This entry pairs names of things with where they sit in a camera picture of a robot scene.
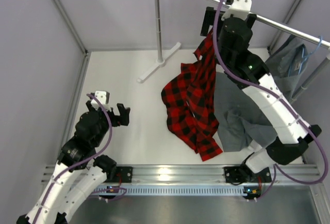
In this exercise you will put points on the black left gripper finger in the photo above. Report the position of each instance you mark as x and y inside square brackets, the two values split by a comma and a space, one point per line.
[90, 106]
[123, 118]

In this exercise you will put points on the silver clothes rack rail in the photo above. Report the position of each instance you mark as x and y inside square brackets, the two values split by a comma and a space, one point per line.
[283, 27]

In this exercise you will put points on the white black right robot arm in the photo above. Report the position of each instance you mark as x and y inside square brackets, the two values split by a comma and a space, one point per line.
[252, 76]

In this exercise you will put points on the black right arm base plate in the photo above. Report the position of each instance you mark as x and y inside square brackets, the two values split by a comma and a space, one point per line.
[237, 175]

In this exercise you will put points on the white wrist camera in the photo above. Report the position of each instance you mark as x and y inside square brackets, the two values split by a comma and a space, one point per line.
[238, 9]
[102, 97]

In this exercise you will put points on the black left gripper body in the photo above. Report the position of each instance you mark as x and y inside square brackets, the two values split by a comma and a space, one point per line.
[105, 127]

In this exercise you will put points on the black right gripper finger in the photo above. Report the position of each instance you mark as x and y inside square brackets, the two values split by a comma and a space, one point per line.
[251, 18]
[208, 21]

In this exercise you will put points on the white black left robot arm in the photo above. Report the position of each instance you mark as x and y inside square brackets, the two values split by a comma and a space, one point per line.
[79, 169]

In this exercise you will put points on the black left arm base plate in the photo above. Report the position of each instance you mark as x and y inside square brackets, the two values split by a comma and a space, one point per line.
[123, 174]

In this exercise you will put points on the grey button-up shirt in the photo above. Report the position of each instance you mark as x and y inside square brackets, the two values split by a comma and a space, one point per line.
[240, 120]

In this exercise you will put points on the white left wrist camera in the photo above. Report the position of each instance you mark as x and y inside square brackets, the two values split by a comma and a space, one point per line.
[102, 97]

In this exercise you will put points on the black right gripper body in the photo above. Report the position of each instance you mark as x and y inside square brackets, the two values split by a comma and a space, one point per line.
[220, 29]

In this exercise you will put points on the grey clothes rack post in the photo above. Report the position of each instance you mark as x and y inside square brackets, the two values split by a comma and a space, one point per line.
[158, 20]

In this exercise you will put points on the grey right rack post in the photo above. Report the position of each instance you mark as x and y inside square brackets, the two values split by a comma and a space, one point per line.
[304, 86]

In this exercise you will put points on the blue hanger holding grey shirt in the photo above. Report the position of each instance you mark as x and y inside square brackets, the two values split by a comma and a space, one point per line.
[300, 60]

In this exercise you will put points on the red black plaid shirt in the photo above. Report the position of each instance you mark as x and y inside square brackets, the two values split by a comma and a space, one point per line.
[189, 101]

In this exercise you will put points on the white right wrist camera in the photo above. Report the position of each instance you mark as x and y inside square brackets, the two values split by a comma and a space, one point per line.
[238, 9]

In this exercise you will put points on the white clothes rack base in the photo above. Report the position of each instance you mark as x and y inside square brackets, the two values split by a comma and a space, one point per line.
[166, 55]

